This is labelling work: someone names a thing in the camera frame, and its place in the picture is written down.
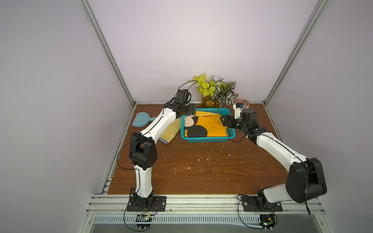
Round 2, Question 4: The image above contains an orange patterned pillowcase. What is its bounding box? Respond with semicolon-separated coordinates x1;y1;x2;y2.
181;111;227;138

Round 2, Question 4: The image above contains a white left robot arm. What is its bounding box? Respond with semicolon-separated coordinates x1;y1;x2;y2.
129;89;196;206

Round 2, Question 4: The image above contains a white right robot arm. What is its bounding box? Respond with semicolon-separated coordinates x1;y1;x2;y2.
220;109;327;204

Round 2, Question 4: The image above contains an olive yellow zigzag pillowcase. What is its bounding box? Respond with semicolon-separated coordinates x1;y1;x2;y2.
158;118;181;144

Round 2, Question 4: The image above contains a pink hand brush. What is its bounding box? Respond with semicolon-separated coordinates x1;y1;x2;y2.
235;99;250;107

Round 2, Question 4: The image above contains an artificial potted plant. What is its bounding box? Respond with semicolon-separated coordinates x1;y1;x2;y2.
193;73;239;108

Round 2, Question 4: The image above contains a light blue dustpan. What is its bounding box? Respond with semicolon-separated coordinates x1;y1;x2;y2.
132;112;156;128

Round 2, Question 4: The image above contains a right circuit board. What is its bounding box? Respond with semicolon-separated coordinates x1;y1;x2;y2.
259;214;276;231

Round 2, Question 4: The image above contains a circuit board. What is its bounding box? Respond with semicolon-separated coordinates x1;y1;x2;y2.
135;214;153;232
259;214;276;231

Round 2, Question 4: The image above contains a left circuit board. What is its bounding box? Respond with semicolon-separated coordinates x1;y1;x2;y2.
135;214;153;232

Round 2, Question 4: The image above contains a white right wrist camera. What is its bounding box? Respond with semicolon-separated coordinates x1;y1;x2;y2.
233;103;245;119

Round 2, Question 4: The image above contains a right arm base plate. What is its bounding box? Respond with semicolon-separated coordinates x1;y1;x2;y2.
238;195;283;212

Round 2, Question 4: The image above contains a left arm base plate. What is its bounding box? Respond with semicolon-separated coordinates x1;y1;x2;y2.
126;195;167;212

